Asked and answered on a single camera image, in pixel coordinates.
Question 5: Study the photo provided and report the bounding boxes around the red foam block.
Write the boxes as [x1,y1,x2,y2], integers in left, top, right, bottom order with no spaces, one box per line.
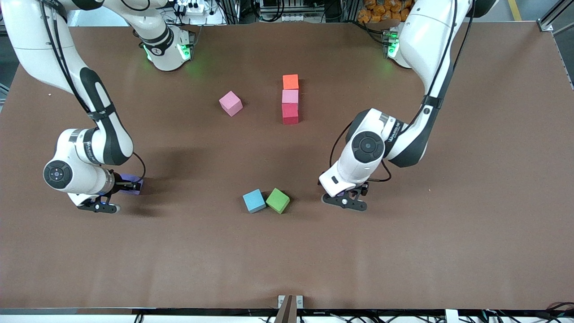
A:
[282,103,300,125]

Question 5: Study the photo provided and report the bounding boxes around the green foam block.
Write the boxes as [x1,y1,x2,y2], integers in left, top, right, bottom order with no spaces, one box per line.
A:
[266,188,291,214]

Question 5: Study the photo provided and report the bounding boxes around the blue foam block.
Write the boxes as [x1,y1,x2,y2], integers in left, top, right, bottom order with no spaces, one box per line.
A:
[243,189,267,214]

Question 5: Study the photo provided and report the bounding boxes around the brown table mat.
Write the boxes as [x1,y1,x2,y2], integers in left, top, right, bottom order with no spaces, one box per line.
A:
[0,20,574,310]

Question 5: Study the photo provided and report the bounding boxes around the black table edge strip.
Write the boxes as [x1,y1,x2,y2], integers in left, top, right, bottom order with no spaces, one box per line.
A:
[0,307,574,317]

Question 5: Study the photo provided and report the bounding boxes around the orange snack bags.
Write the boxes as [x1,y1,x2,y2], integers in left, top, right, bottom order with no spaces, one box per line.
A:
[357,0,406,24]

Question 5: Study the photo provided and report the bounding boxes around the black equipment rack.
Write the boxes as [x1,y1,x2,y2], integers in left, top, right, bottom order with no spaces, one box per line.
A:
[215,0,359,24]

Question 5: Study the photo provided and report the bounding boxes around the white power strip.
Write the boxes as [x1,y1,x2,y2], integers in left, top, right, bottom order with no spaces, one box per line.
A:
[175,0,208,14]

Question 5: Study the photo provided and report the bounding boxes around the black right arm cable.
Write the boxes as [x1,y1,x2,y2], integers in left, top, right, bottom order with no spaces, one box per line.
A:
[39,0,147,181]

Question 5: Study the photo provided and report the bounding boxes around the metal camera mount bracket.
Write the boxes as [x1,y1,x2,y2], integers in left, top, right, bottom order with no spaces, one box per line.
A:
[274,294,304,323]

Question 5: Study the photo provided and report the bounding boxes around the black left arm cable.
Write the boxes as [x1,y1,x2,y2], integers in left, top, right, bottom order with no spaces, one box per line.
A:
[330,0,474,183]

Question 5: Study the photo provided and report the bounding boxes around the dark cable bundle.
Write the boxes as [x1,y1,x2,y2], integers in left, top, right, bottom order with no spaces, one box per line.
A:
[545,301,574,317]

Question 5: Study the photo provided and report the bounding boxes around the aluminium frame post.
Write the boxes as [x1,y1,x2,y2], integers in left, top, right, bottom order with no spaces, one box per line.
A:
[537,0,574,34]

